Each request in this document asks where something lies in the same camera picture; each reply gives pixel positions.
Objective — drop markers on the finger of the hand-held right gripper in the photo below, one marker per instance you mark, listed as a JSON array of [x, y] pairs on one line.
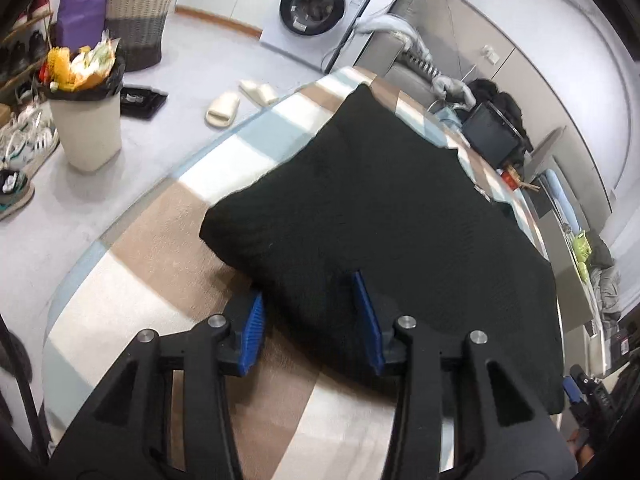
[[572, 391]]

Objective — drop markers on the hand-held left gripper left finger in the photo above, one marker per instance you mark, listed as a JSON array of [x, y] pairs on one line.
[[252, 332]]

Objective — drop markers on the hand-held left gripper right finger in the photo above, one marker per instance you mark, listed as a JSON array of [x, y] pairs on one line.
[[367, 320]]

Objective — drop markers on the black knit sweater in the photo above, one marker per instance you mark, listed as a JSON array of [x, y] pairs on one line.
[[390, 200]]

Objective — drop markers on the grey upholstered bench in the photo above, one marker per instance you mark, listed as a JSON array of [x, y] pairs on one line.
[[567, 300]]

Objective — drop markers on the dark grey cloth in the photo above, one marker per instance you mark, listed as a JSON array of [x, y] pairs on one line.
[[607, 280]]

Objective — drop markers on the checked beige blue blanket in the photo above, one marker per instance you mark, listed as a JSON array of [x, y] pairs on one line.
[[150, 260]]

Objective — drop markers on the yellow green toy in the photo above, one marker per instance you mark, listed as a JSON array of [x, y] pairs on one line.
[[582, 255]]

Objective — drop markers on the folded light blue cloths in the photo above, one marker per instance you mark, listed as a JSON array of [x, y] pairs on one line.
[[560, 195]]

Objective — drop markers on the red snack packet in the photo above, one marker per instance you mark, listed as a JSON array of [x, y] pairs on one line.
[[512, 177]]

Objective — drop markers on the cream slipper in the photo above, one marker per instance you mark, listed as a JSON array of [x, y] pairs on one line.
[[260, 92], [222, 110]]

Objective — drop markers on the grey crumpled garment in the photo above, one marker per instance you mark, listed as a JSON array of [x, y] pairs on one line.
[[452, 90]]

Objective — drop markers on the black plastic tray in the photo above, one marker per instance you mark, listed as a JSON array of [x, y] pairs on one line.
[[142, 102]]

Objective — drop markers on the black jacket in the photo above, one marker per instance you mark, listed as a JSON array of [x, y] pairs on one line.
[[500, 100]]

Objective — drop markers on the cream trash bin black liner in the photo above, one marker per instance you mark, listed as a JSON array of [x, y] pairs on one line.
[[85, 130]]

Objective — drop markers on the houndstooth cloth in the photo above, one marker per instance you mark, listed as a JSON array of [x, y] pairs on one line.
[[422, 62]]

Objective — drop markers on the grey sofa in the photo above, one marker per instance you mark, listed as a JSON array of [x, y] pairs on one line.
[[390, 50]]

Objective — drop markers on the black teal sneaker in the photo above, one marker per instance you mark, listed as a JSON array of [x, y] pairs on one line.
[[15, 192]]

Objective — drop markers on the light blue cloth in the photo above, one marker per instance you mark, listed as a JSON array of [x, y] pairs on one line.
[[395, 27]]

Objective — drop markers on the white sneakers pair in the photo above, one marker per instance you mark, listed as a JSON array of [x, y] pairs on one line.
[[25, 140]]

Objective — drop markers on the white washing machine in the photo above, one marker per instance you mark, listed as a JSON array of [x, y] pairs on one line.
[[320, 10]]

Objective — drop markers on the crumpled yellow wrappers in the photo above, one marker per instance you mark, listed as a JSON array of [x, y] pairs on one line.
[[75, 67]]

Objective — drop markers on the woven two-tone basket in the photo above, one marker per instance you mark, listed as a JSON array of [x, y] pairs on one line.
[[140, 25]]

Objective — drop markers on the wooden shoe rack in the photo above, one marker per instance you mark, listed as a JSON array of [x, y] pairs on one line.
[[22, 50]]

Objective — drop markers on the purple bag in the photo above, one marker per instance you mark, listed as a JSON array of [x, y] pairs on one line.
[[80, 10]]

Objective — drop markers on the white wall socket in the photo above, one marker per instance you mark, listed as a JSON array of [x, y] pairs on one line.
[[490, 54]]

